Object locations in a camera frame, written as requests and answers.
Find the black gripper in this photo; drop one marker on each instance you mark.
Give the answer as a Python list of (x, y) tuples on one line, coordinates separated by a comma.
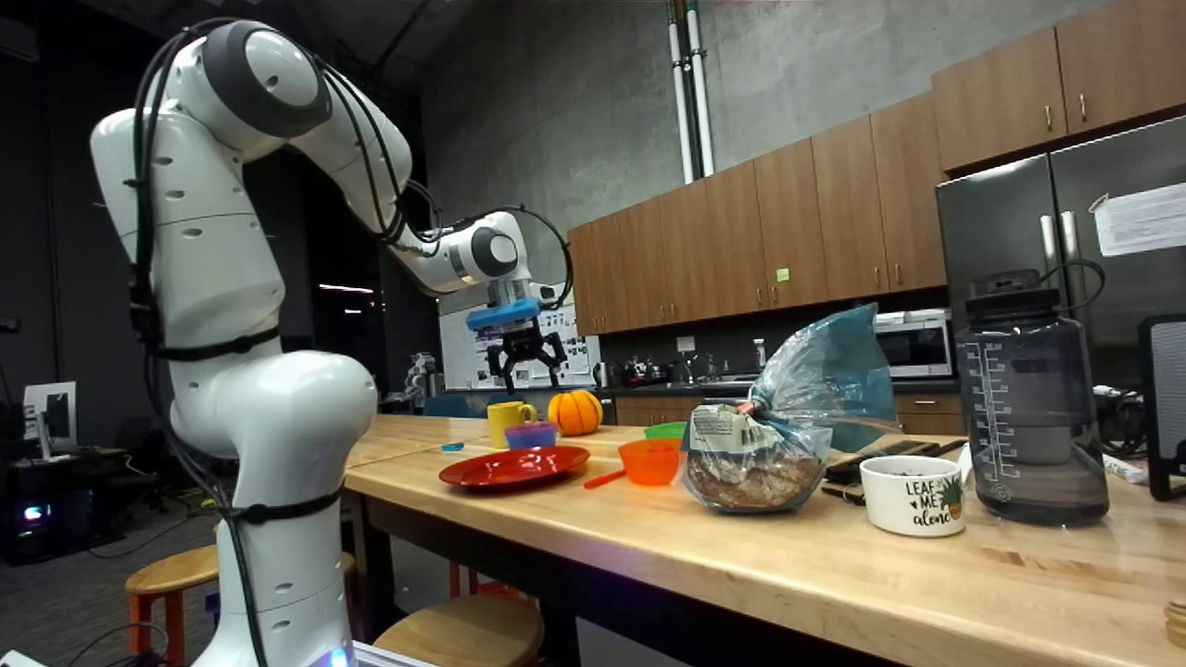
[(522, 342)]

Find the plastic bag of bread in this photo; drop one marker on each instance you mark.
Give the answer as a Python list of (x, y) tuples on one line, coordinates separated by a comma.
[(765, 456)]

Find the stainless steel refrigerator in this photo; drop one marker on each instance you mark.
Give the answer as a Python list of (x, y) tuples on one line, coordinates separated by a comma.
[(1003, 222)]

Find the black monitor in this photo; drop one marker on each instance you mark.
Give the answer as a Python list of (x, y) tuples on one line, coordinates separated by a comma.
[(1169, 410)]

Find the silver microwave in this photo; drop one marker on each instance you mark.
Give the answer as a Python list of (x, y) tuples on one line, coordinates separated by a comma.
[(911, 345)]

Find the dark equipment cart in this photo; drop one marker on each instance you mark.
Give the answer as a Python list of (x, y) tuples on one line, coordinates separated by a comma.
[(55, 507)]

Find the blue clip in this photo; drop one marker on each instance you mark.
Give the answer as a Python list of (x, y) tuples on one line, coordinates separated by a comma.
[(453, 445)]

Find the orange pumpkin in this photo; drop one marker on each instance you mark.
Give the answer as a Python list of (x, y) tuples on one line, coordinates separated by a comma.
[(574, 413)]

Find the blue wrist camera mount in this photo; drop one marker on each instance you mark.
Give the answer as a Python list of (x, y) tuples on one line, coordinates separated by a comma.
[(501, 318)]

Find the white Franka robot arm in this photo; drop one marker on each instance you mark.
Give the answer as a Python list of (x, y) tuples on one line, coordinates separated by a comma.
[(282, 419)]

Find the purple bowl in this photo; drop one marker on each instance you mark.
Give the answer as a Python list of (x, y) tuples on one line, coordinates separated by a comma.
[(532, 434)]

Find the green sticky note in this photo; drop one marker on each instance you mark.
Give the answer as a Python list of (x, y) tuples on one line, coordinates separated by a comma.
[(783, 277)]

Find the white paper sheet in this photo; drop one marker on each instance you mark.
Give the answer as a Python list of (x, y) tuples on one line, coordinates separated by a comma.
[(1142, 220)]

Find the dark transparent water bottle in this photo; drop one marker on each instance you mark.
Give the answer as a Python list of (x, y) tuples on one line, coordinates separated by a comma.
[(1030, 419)]

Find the wooden cabinets above refrigerator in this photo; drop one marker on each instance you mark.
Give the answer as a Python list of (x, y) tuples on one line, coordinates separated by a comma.
[(1060, 88)]

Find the wide wooden base cabinet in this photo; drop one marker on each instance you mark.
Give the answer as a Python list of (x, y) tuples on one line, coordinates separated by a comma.
[(649, 410)]

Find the round wooden stool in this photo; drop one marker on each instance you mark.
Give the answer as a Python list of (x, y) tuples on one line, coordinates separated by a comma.
[(465, 630), (172, 576)]

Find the red plate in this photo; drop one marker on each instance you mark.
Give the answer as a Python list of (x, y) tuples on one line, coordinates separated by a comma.
[(512, 468)]

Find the long wooden wall cabinets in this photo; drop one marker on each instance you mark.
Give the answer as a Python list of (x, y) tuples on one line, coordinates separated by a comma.
[(743, 234)]

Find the white wall poster board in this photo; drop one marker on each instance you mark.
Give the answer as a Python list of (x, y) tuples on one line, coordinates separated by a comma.
[(465, 366)]

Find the yellow mug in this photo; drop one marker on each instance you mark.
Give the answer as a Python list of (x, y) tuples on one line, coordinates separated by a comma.
[(506, 419)]

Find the narrow wooden base cabinet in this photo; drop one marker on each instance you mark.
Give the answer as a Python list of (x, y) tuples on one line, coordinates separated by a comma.
[(932, 413)]

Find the green bowl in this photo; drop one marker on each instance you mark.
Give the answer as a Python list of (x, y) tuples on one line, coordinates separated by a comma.
[(668, 431)]

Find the grey vertical pipe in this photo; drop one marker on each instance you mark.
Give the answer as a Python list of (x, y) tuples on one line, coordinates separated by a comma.
[(690, 88)]

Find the white printed bowl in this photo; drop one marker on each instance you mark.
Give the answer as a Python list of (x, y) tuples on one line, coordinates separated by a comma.
[(911, 497)]

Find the white wall outlet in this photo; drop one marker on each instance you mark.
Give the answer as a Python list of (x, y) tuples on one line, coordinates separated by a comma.
[(686, 345)]

